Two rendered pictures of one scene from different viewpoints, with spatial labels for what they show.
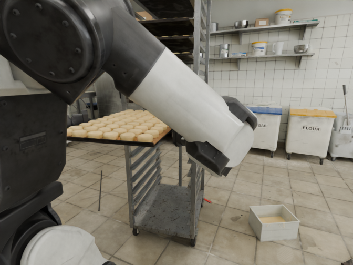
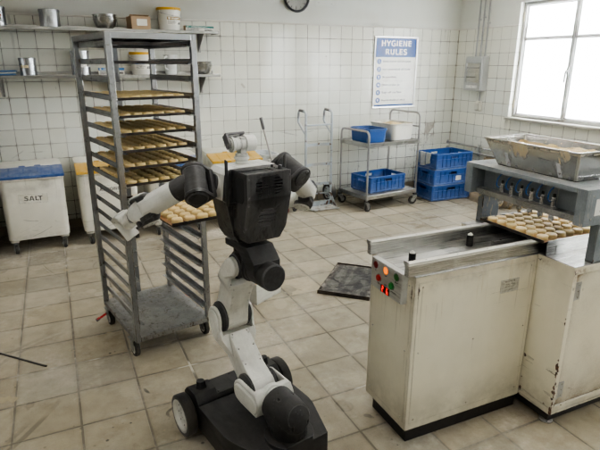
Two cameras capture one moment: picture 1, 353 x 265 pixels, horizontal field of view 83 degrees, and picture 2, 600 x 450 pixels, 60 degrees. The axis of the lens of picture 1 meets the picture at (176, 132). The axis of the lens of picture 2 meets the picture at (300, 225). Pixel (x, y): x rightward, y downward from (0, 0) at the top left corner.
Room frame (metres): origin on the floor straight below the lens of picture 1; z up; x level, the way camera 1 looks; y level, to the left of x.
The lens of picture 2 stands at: (-1.17, 1.76, 1.67)
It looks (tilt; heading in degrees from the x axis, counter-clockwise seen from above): 17 degrees down; 310
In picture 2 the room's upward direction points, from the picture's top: straight up
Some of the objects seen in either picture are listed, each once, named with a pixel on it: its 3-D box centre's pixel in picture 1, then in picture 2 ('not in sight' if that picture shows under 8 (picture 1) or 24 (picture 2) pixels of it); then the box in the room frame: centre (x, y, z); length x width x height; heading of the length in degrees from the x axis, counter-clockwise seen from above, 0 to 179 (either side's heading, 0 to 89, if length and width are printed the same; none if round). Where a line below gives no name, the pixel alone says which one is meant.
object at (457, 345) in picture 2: not in sight; (447, 328); (-0.27, -0.42, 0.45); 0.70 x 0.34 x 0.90; 64
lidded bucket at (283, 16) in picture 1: (282, 18); (169, 19); (3.41, -1.63, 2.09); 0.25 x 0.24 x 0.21; 155
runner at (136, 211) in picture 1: (150, 191); (124, 303); (1.56, 0.23, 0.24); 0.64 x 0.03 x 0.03; 166
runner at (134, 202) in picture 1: (149, 182); (122, 289); (1.56, 0.23, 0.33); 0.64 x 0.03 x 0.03; 166
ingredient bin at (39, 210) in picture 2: not in sight; (35, 204); (3.82, -0.25, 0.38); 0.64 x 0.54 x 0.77; 158
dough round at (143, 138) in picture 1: (145, 138); not in sight; (0.63, 0.10, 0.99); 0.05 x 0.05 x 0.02
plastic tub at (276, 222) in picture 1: (272, 222); (258, 285); (1.37, -0.77, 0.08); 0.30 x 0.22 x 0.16; 95
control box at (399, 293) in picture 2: not in sight; (388, 279); (-0.12, -0.09, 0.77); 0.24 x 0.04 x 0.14; 154
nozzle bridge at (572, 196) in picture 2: not in sight; (540, 204); (-0.49, -0.87, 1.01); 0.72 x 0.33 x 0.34; 154
